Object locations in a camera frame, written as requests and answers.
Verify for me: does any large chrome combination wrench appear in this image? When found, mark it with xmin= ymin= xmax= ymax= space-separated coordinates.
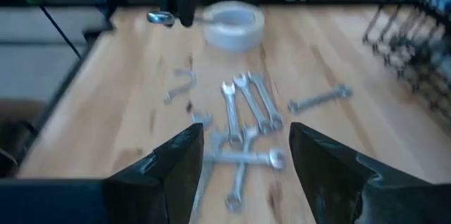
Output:
xmin=191 ymin=110 xmax=214 ymax=128

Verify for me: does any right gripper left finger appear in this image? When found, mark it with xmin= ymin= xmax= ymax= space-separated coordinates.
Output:
xmin=0 ymin=122 xmax=205 ymax=224

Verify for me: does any thin black cable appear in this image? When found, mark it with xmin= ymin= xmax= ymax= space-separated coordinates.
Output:
xmin=40 ymin=5 xmax=84 ymax=61

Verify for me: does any white masking tape roll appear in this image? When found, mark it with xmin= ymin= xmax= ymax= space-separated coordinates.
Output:
xmin=202 ymin=0 xmax=266 ymax=53

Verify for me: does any black wire basket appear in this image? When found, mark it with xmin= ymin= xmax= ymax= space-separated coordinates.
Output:
xmin=362 ymin=1 xmax=451 ymax=119

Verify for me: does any chrome socket extension bar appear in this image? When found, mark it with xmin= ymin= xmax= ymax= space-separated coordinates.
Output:
xmin=146 ymin=10 xmax=212 ymax=27

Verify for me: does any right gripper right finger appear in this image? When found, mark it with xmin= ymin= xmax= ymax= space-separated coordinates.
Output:
xmin=288 ymin=122 xmax=451 ymax=224

